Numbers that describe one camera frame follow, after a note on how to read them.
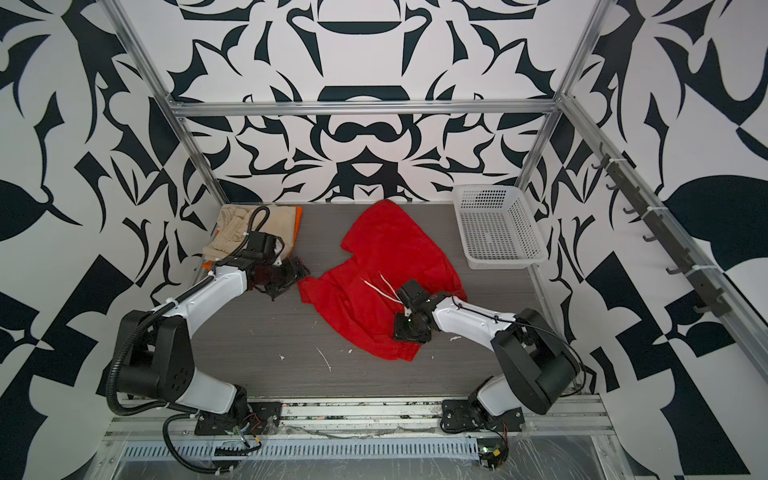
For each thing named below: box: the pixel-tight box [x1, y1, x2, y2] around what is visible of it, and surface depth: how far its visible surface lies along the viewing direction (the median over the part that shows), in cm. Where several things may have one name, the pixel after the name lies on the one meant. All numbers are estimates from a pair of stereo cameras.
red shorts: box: [297, 200, 467, 361], surface depth 96 cm
